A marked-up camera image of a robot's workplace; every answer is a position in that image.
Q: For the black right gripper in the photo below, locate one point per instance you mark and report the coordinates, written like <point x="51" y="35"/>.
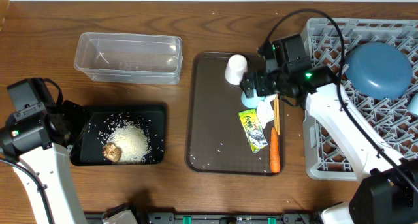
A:
<point x="248" y="82"/>

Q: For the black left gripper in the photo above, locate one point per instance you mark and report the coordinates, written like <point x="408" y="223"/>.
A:
<point x="71" y="110"/>

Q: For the brown food scrap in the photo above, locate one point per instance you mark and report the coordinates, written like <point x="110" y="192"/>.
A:
<point x="112" y="152"/>

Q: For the dark blue large bowl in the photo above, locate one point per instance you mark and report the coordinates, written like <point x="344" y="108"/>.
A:
<point x="379" y="70"/>

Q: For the pile of white rice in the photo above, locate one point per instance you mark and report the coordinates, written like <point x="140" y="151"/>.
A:
<point x="132" y="136"/>

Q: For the light blue small bowl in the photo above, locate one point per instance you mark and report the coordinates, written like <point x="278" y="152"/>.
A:
<point x="413" y="105"/>

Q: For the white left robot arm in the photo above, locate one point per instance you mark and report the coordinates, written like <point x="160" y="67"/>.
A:
<point x="46" y="176"/>

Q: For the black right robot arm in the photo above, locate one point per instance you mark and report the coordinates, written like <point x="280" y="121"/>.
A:
<point x="388" y="181"/>

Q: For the grey dishwasher rack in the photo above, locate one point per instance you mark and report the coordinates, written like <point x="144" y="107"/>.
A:
<point x="390" y="118"/>

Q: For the right wooden chopstick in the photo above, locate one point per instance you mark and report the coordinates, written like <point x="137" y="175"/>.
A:
<point x="279" y="113"/>

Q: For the wooden chopstick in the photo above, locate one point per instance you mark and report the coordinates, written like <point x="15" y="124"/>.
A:
<point x="276" y="117"/>
<point x="279" y="113"/>

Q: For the left wooden chopstick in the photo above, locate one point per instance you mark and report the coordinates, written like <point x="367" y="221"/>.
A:
<point x="276" y="117"/>

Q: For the crumpled white tissue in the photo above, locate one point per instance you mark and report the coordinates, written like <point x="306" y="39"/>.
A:
<point x="264" y="110"/>

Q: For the pink plastic cup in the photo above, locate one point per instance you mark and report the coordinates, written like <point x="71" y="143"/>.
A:
<point x="237" y="65"/>

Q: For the black plastic tray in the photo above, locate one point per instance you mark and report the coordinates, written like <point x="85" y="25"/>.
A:
<point x="88" y="152"/>

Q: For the green foil snack wrapper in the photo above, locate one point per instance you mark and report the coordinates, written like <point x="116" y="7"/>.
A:
<point x="253" y="130"/>

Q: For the orange carrot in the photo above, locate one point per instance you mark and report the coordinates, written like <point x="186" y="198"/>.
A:
<point x="275" y="165"/>

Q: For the brown serving tray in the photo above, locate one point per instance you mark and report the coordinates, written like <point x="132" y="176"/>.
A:
<point x="216" y="139"/>

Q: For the clear plastic container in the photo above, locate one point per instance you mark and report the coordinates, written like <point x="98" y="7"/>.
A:
<point x="129" y="58"/>

